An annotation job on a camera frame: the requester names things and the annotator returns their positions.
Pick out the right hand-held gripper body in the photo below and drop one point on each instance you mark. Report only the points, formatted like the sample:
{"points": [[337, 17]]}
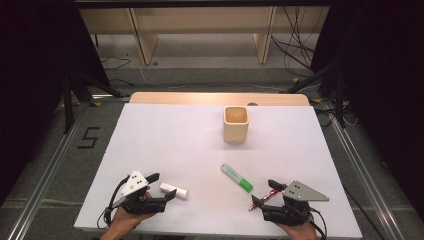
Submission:
{"points": [[286, 213]]}

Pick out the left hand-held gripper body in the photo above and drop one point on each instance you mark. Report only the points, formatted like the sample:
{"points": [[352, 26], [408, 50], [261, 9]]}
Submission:
{"points": [[140, 204]]}

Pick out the white cylindrical stick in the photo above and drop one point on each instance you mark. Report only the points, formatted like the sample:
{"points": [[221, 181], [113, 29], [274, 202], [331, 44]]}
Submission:
{"points": [[179, 192]]}

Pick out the red pen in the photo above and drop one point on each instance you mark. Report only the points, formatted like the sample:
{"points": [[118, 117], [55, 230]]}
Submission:
{"points": [[266, 197]]}

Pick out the green highlighter marker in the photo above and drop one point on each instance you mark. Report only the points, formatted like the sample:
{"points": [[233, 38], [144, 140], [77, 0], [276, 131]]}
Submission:
{"points": [[236, 178]]}

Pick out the beige square pen holder cup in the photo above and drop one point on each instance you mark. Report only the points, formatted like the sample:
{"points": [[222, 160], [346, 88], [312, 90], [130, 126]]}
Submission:
{"points": [[236, 131]]}

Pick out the person's left hand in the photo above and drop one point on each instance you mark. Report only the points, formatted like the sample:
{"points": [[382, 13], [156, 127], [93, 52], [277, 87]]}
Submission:
{"points": [[125, 220]]}

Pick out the person's right hand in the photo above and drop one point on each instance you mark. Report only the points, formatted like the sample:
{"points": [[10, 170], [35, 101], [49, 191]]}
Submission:
{"points": [[301, 232]]}

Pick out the dark round table grommet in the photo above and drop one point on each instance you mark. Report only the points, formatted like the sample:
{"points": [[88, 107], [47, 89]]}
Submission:
{"points": [[252, 104]]}

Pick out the black tripod stand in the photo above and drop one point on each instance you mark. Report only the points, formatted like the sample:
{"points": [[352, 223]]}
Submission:
{"points": [[68, 106], [339, 100]]}

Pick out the light wooden desk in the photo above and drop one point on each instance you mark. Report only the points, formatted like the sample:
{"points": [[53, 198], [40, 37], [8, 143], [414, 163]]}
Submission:
{"points": [[146, 46]]}

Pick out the black curtain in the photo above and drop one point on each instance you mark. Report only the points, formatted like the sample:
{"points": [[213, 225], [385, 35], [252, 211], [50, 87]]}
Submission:
{"points": [[383, 100], [36, 83]]}

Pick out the black overhead bar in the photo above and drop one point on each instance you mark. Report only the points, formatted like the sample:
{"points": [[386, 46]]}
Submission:
{"points": [[200, 3]]}

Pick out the aluminium floor rail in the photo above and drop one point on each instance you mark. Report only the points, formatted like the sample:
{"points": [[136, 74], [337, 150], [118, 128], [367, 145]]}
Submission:
{"points": [[363, 180], [46, 181]]}

